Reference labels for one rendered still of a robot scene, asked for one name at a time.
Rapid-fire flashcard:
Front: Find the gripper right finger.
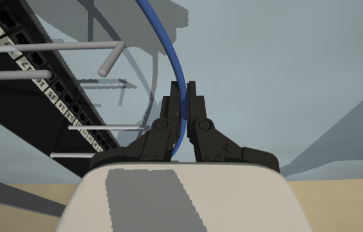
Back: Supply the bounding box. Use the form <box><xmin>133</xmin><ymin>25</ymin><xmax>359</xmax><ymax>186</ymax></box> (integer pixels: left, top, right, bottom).
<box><xmin>187</xmin><ymin>81</ymin><xmax>280</xmax><ymax>173</ymax></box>

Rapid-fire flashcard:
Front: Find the blue cable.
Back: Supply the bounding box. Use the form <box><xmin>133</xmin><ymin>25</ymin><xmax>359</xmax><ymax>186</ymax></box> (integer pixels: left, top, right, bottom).
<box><xmin>135</xmin><ymin>0</ymin><xmax>187</xmax><ymax>158</ymax></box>

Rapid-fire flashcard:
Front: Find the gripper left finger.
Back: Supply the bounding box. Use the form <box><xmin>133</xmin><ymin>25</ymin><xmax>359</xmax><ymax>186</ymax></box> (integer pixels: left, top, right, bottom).
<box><xmin>89</xmin><ymin>81</ymin><xmax>181</xmax><ymax>171</ymax></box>

